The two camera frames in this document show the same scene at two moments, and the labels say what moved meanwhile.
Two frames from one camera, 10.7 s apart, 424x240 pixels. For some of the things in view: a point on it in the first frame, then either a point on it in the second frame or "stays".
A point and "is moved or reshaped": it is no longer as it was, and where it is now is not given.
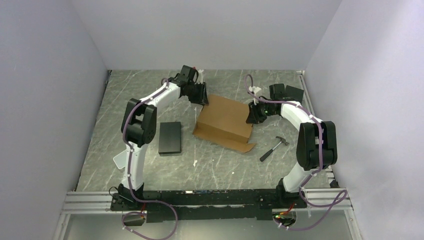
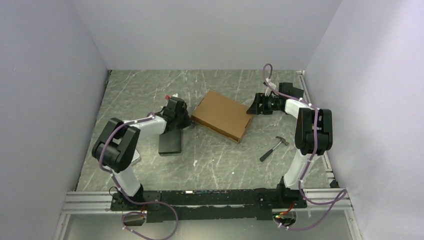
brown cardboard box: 223,121 is moved or reshaped
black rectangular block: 170,141 stays
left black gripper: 202,97 -> 188,120
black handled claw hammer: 266,155 stays
